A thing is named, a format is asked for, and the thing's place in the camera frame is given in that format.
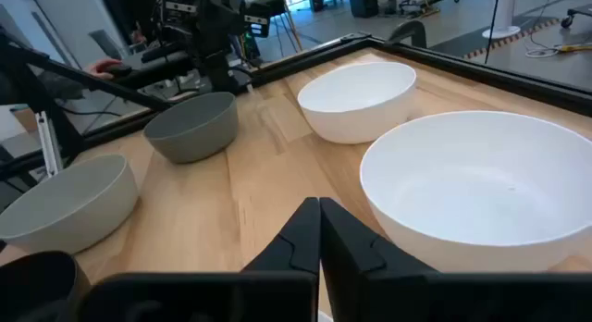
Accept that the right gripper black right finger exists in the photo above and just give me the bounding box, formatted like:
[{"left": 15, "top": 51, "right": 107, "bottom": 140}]
[{"left": 319, "top": 196, "right": 592, "bottom": 322}]

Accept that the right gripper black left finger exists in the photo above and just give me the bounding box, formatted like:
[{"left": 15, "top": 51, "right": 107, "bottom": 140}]
[{"left": 76, "top": 196, "right": 322, "bottom": 322}]

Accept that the dark grey bowl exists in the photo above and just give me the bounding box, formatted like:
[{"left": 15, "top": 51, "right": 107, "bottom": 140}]
[{"left": 142, "top": 91, "right": 240, "bottom": 165}]

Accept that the small white bowl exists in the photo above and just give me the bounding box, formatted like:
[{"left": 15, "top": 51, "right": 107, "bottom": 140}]
[{"left": 296, "top": 61, "right": 418, "bottom": 145}]

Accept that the light grey bowl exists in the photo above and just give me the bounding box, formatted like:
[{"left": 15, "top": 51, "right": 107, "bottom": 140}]
[{"left": 0, "top": 154, "right": 140, "bottom": 256}]

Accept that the black bowl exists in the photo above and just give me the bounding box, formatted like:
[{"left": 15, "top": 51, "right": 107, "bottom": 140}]
[{"left": 0, "top": 250, "right": 93, "bottom": 322}]

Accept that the person's hand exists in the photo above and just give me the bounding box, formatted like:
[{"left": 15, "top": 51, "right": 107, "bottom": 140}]
[{"left": 84, "top": 57, "right": 124, "bottom": 81}]

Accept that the large white bowl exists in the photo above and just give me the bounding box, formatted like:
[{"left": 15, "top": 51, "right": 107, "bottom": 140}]
[{"left": 359, "top": 110, "right": 592, "bottom": 274}]

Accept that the black cabinet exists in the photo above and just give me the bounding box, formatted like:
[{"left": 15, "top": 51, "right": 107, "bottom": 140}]
[{"left": 348, "top": 0, "right": 380, "bottom": 19}]

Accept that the black wheeled cart base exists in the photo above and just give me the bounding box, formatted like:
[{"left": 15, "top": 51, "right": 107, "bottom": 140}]
[{"left": 560, "top": 6, "right": 592, "bottom": 30}]

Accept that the black rig frame strut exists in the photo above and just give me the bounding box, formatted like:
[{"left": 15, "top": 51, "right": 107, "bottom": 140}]
[{"left": 0, "top": 28, "right": 173, "bottom": 184}]

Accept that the black curved hose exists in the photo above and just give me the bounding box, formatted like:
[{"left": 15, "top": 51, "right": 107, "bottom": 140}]
[{"left": 382, "top": 19, "right": 428, "bottom": 49}]

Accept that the aluminium bracket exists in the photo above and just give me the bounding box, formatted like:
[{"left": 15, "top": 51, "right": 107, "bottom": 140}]
[{"left": 35, "top": 110, "right": 65, "bottom": 178}]

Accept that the black table edge frame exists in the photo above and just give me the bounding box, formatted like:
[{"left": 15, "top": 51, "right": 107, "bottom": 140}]
[{"left": 0, "top": 31, "right": 592, "bottom": 182}]

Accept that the white fan pedestal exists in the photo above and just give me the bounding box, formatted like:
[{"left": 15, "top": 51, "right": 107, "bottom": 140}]
[{"left": 481, "top": 0, "right": 523, "bottom": 40}]

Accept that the white coiled cable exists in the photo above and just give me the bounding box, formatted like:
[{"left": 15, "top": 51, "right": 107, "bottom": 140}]
[{"left": 524, "top": 43, "right": 563, "bottom": 59}]

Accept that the thick yellow cable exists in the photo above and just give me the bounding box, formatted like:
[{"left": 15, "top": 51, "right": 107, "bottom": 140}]
[{"left": 554, "top": 43, "right": 592, "bottom": 54}]

